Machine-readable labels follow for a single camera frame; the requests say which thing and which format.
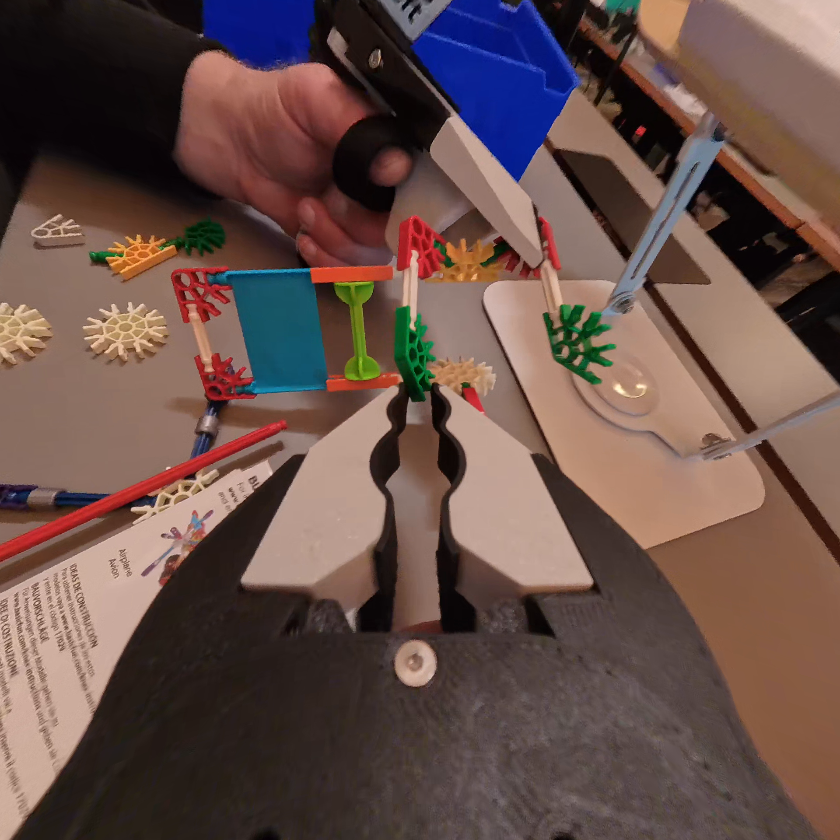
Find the white snowflake connector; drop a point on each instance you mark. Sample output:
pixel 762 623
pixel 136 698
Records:
pixel 124 331
pixel 23 331

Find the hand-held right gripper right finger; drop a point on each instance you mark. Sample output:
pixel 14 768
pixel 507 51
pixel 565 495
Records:
pixel 518 525

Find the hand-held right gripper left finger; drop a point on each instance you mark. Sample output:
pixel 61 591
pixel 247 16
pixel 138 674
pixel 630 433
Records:
pixel 315 525

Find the person's left forearm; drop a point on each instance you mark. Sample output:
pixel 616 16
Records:
pixel 85 85

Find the person's left hand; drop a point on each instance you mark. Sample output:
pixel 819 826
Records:
pixel 262 131

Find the colourful construction toy model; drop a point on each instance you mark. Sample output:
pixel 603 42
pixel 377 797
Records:
pixel 275 328

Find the red plastic rod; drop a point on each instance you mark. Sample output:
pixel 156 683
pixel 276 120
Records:
pixel 131 489

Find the toy instruction booklet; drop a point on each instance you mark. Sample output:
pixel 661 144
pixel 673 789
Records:
pixel 65 623

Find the white metal stand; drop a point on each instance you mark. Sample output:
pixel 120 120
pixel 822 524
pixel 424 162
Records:
pixel 623 459

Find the small grey connector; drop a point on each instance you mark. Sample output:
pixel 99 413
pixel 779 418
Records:
pixel 58 233

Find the blue plastic bin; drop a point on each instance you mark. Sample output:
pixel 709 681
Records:
pixel 499 72

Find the white instruction board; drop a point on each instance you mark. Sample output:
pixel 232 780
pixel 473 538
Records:
pixel 768 65

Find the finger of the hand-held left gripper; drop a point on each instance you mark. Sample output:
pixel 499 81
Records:
pixel 426 190
pixel 499 190

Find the yellow and green connector pair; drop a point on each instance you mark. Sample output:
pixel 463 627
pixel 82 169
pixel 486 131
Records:
pixel 138 253

